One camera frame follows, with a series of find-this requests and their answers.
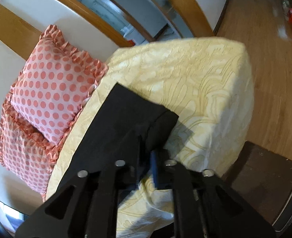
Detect black pants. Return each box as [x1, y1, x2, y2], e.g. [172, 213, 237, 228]
[58, 83, 179, 189]

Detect dark wooden side table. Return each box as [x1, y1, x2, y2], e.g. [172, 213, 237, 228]
[222, 141, 292, 237]

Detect left pink polka-dot pillow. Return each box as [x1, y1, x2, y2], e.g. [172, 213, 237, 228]
[0, 91, 62, 195]

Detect pink polka-dot pillow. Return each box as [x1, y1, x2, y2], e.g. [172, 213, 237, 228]
[0, 91, 62, 195]
[11, 25, 108, 145]

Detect bed with cream bedspread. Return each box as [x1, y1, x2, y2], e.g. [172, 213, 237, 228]
[42, 36, 255, 238]

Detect right pink polka-dot pillow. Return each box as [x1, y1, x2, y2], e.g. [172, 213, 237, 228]
[11, 25, 108, 145]

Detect wooden headboard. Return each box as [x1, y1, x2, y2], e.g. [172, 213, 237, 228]
[0, 0, 132, 61]

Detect wooden door frame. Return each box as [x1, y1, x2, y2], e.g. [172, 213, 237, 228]
[168, 0, 214, 38]

